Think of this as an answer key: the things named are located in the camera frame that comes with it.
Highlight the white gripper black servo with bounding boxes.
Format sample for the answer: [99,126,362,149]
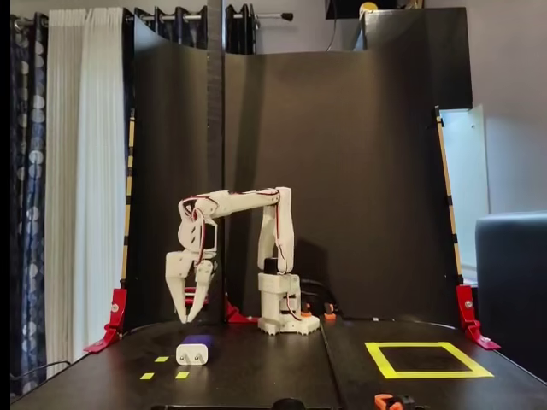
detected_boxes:
[165,250,218,325]

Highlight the blue white charger block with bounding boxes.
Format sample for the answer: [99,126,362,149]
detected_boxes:
[175,334,214,367]

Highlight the red screw clamp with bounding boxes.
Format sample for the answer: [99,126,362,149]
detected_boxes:
[181,286,210,307]

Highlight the white pleated curtain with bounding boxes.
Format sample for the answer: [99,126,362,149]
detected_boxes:
[45,7,126,377]

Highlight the dark blue patterned curtain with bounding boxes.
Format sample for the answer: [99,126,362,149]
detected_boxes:
[123,3,257,55]
[10,12,49,396]

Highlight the black backdrop board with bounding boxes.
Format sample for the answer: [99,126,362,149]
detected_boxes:
[123,19,461,338]

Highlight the orange black spring clamp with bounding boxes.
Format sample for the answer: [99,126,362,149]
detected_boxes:
[374,393,416,410]

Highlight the yellow tape square outline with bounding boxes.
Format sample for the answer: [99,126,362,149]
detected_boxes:
[364,341,495,380]

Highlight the silver curtain rod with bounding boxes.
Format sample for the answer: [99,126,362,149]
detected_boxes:
[140,12,294,23]

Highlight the white cabinet door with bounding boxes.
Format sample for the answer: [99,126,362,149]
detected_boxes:
[439,104,491,283]

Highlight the dark leather armchair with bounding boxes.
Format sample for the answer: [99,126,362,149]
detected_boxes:
[474,211,547,381]

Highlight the black cabinet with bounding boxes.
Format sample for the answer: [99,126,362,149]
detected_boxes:
[353,6,474,113]

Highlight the red post base bracket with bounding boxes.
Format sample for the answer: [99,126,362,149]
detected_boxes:
[224,279,260,325]

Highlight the red white servo wire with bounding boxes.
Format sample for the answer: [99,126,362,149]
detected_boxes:
[179,197,207,260]

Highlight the red corner bracket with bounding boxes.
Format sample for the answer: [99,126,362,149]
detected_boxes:
[456,284,501,351]
[83,288,128,354]

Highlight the black power cable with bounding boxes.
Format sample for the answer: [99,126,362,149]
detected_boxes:
[301,279,341,311]

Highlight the thin black floor cable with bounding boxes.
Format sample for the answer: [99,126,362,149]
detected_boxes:
[10,360,72,382]

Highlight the thin hanging wire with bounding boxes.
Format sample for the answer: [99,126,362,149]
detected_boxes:
[326,16,339,52]

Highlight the black wall box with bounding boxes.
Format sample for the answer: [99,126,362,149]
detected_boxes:
[324,0,362,21]

